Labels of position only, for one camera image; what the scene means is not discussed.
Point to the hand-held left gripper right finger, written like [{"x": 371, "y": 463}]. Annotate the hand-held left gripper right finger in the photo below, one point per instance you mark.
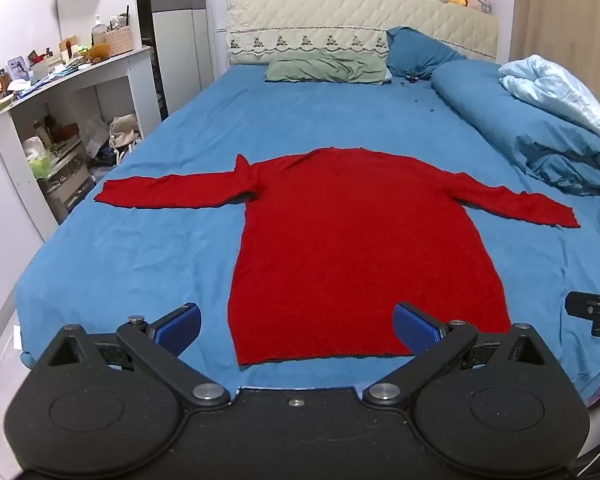
[{"x": 414, "y": 329}]

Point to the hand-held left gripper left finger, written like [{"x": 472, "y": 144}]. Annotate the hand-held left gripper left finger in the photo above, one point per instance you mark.
[{"x": 177, "y": 327}]

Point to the red long-sleeved sweater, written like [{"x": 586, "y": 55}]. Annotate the red long-sleeved sweater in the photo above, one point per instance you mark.
[{"x": 355, "y": 240}]

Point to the bed with blue sheet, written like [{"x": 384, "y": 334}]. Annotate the bed with blue sheet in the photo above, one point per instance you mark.
[{"x": 180, "y": 160}]

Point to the clear plastic drawer unit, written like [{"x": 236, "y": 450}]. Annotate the clear plastic drawer unit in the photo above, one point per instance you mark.
[{"x": 67, "y": 180}]

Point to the green tissue pack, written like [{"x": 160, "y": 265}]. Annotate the green tissue pack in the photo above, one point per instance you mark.
[{"x": 41, "y": 165}]

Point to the rolled blue duvet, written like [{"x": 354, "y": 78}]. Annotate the rolled blue duvet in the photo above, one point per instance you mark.
[{"x": 510, "y": 120}]

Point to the light blue blanket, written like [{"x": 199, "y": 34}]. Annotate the light blue blanket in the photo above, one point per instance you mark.
[{"x": 550, "y": 85}]

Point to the white desk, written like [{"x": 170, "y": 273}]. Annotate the white desk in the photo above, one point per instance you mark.
[{"x": 135, "y": 80}]

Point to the green pillow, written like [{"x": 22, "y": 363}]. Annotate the green pillow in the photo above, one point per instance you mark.
[{"x": 325, "y": 67}]

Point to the blue pillow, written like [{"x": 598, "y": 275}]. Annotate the blue pillow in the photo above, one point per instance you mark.
[{"x": 420, "y": 52}]

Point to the brown plush toy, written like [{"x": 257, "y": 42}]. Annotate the brown plush toy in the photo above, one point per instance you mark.
[{"x": 100, "y": 51}]

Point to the grey and white wardrobe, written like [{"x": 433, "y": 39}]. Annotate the grey and white wardrobe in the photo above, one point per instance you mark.
[{"x": 180, "y": 35}]

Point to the wicker basket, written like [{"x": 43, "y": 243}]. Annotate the wicker basket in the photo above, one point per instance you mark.
[{"x": 119, "y": 40}]

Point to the small photo card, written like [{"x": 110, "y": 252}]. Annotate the small photo card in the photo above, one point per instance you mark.
[{"x": 18, "y": 68}]

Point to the clear pump bottle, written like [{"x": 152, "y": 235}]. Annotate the clear pump bottle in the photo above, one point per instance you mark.
[{"x": 98, "y": 32}]

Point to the beige curtain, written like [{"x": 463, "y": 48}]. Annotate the beige curtain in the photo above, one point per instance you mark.
[{"x": 565, "y": 10}]

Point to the cream quilted headboard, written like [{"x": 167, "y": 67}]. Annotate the cream quilted headboard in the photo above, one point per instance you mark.
[{"x": 330, "y": 10}]

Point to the pale pink plush toy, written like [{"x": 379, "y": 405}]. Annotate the pale pink plush toy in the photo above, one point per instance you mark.
[{"x": 480, "y": 0}]

